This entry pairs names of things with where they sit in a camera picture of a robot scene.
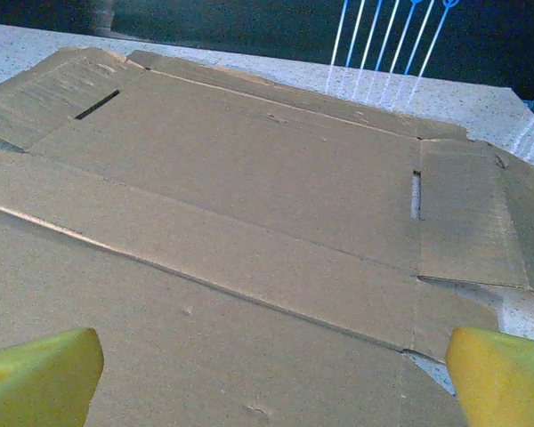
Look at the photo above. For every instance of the brown cardboard box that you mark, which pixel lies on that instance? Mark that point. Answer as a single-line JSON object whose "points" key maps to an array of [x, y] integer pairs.
{"points": [[258, 187]]}

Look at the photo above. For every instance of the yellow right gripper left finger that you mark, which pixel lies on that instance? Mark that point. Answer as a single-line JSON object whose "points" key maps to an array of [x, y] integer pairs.
{"points": [[40, 382]]}

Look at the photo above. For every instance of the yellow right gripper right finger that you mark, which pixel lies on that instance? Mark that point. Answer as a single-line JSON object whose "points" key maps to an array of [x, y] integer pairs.
{"points": [[503, 382]]}

